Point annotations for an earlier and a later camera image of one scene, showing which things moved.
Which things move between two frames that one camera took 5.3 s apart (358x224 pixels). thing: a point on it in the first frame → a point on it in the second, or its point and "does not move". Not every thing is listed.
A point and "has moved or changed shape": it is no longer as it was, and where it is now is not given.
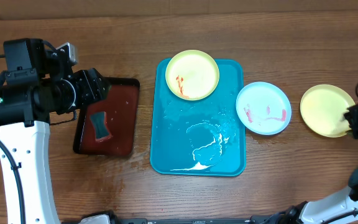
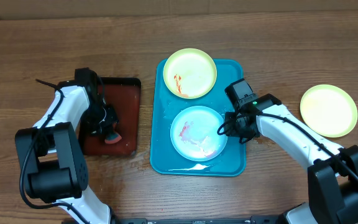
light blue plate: x=263 y=107 has moved or changed shape
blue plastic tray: x=202 y=137 does not move
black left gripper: x=89 y=81 → x=90 y=129
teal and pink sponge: x=100 y=122 has moved or changed shape
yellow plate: x=322 y=108 does not move
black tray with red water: x=120 y=106 does not move
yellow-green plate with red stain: x=192 y=74 does not move
